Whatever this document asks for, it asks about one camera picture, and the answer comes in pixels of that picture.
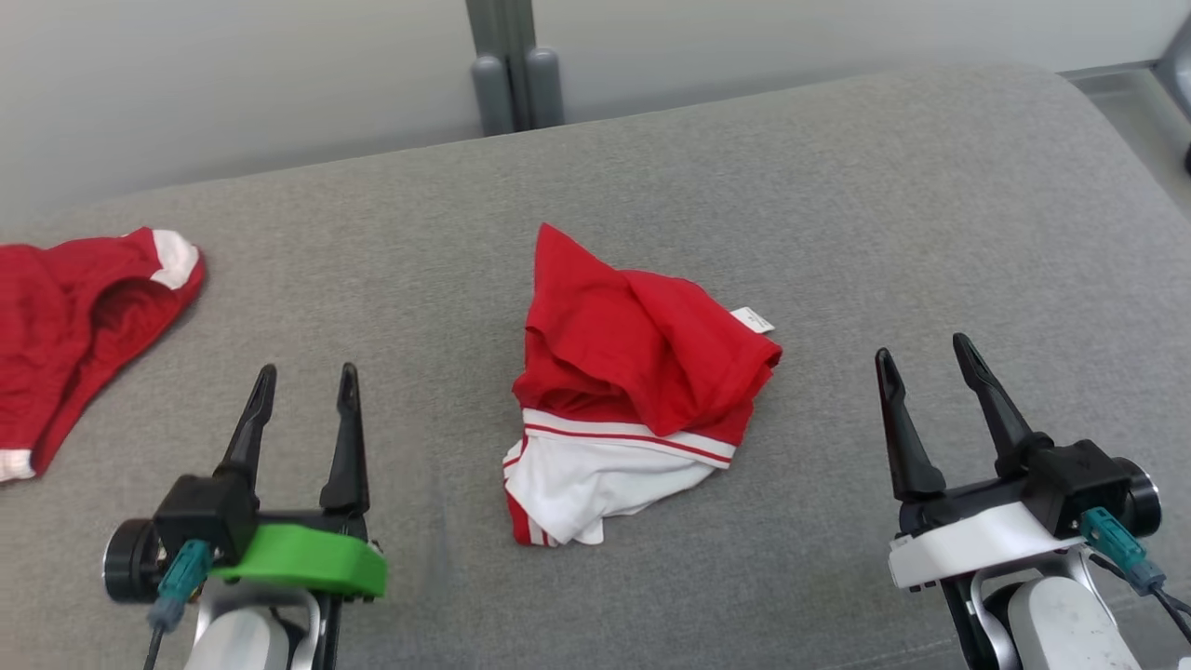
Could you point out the grey fabric sofa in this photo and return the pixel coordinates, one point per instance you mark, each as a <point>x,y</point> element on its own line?
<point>837,233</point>

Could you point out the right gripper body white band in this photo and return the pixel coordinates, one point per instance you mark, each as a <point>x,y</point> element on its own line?
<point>986,540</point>

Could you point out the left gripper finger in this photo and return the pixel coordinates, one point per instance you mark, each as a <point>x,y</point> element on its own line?
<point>347,447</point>
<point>249,433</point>

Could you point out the grey partition post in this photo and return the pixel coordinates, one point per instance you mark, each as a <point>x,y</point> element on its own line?
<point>507,56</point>

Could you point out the red and white basketball jersey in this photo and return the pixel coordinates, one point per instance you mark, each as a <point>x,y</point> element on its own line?
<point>633,335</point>

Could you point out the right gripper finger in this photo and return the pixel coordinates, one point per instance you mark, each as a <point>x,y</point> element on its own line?
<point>907,447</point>
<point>1000,419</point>

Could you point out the grey metal stand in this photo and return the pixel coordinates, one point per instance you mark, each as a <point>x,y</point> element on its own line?
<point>1177,65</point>

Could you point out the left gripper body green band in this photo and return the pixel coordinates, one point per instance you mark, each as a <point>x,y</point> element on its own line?
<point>298,558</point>

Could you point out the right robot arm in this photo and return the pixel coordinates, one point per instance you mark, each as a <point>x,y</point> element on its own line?
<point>1061,623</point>

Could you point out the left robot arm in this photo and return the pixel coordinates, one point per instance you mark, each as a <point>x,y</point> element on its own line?
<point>242,642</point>

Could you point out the red shorts with white trim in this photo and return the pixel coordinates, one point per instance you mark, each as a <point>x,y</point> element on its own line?
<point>74,316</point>

